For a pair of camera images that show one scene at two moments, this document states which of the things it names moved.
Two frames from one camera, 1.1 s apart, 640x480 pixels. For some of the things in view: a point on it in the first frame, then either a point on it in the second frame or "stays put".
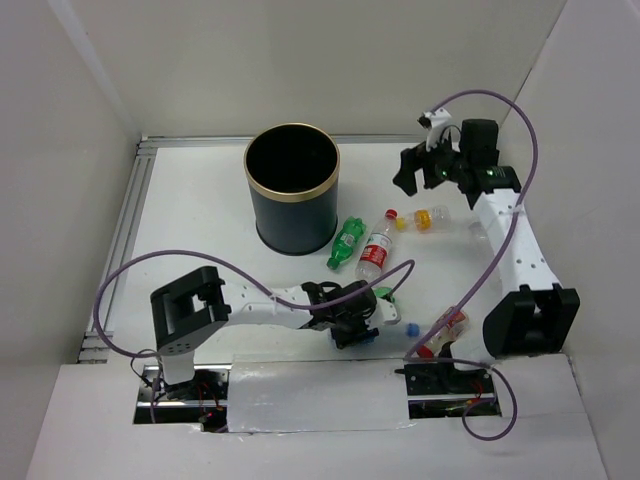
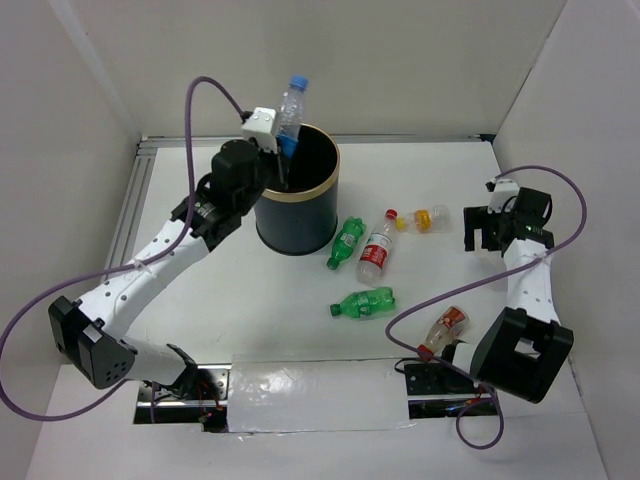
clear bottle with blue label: x=390 y=336 -> x=290 y=115
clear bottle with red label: x=375 y=250 stays put
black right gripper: x=412 y=159 -> x=478 y=218
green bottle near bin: x=352 y=230 stays put
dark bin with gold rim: x=294 y=171 stays put
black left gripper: x=361 y=332 -> x=283 y=167
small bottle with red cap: x=453 y=327 stays put
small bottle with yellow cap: x=430 y=220 stays put
